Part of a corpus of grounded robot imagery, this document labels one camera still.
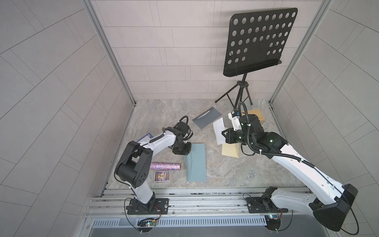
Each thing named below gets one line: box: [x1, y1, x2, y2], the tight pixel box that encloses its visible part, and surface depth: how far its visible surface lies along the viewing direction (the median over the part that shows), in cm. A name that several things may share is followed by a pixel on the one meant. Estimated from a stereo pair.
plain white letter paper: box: [212, 117, 227, 146], surface depth 74 cm
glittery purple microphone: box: [149, 162, 182, 171], surface depth 83 cm
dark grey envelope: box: [191, 106, 223, 130], surface depth 110 cm
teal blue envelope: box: [183, 143, 207, 183], surface depth 84 cm
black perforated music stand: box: [214, 7, 299, 110], surface depth 70 cm
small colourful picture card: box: [153, 170, 171, 183], surface depth 80 cm
